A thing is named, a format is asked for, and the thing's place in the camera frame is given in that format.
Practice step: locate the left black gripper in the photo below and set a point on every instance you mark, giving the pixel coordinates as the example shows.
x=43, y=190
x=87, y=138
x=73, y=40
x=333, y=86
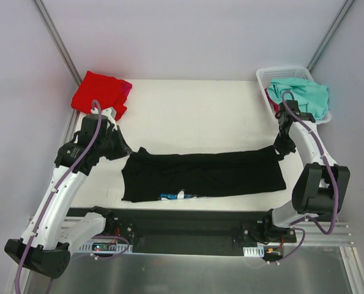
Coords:
x=120, y=147

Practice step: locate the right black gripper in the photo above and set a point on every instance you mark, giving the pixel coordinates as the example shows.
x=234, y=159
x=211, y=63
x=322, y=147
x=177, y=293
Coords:
x=283, y=146

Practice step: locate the black daisy t-shirt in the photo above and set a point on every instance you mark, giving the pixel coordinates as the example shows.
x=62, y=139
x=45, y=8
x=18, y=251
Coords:
x=149, y=177

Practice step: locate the red t-shirt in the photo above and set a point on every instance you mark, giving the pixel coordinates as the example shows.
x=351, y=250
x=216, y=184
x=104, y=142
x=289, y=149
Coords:
x=106, y=90

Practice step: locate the pink t-shirt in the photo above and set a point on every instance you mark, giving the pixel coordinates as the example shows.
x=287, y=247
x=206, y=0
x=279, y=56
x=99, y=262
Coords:
x=126, y=87

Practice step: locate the white plastic basket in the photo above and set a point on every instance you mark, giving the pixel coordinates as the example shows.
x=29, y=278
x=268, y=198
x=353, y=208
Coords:
x=266, y=75

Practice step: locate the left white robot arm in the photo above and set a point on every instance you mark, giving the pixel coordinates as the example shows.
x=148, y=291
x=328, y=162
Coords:
x=43, y=247

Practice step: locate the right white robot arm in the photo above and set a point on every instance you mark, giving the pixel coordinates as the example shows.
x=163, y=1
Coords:
x=319, y=192

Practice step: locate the magenta t-shirt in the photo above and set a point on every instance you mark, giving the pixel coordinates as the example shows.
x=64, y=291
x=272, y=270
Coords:
x=275, y=107

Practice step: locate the teal t-shirt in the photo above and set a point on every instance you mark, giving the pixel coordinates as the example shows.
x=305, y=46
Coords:
x=312, y=97

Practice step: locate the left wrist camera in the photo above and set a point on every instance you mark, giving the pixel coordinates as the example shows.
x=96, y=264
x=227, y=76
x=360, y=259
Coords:
x=110, y=112

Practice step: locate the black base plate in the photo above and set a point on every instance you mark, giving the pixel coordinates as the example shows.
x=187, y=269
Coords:
x=218, y=233

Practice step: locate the left white cable duct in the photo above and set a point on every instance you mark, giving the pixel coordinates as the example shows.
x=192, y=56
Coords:
x=102, y=247

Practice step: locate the white cable duct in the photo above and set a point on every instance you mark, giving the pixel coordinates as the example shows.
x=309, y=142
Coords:
x=253, y=252
x=102, y=247

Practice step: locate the right white cable duct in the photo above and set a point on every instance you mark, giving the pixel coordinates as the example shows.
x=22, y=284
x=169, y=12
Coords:
x=253, y=252

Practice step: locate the left aluminium frame post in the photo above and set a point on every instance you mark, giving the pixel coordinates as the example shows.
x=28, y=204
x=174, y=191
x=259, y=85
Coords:
x=57, y=40

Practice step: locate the aluminium frame post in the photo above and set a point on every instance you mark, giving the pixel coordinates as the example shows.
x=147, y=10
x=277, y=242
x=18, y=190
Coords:
x=334, y=27
x=57, y=40

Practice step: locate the right aluminium frame post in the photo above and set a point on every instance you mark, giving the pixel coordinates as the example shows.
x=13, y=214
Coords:
x=334, y=27

